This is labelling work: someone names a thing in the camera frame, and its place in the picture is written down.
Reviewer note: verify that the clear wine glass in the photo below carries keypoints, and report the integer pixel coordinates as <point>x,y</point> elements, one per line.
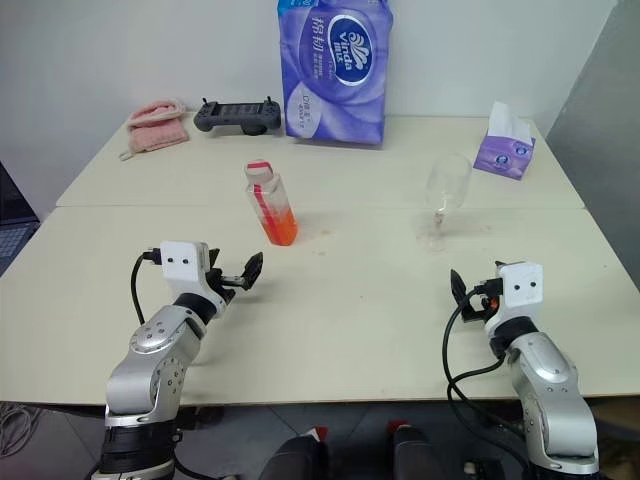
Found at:
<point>447,177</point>

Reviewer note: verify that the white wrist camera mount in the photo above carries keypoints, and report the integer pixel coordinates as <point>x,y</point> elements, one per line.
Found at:
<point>182,265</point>
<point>522,290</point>

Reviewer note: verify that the grey handheld controller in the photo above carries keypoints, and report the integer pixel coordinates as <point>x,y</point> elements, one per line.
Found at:
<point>235,117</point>

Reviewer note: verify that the dark box beside table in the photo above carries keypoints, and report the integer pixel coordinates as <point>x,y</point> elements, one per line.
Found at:
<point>15,225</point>

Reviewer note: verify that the grey partition panel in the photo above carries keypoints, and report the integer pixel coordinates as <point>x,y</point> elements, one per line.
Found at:
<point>605,125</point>

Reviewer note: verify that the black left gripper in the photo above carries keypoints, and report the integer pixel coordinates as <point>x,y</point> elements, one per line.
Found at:
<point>227,284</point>

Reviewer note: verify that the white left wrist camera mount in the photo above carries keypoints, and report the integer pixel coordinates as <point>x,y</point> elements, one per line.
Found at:
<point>182,265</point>

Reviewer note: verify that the pink towel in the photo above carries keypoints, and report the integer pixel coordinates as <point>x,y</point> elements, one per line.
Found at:
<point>155,130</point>

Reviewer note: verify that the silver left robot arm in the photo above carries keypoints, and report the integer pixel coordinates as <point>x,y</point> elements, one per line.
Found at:
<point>150,365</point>

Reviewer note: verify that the dark rounded shape red tip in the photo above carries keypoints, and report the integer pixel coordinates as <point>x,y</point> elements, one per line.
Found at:
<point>295,457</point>
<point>415,455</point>

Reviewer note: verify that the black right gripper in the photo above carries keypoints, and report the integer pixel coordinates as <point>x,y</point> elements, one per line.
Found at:
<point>477,310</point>

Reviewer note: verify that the bottle with orange liquid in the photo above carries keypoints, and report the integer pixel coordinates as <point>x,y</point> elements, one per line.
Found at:
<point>277,220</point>

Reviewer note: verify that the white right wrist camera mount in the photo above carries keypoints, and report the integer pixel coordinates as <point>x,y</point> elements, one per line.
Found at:
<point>522,290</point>

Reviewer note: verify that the purple Vinda tissue pack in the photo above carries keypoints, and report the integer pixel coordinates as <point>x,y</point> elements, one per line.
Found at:
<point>335,75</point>

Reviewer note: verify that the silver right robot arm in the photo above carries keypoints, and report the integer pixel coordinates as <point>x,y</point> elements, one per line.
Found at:
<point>555,400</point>

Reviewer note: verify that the purple tissue box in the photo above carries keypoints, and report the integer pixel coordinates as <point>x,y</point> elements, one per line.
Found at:
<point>502,155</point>

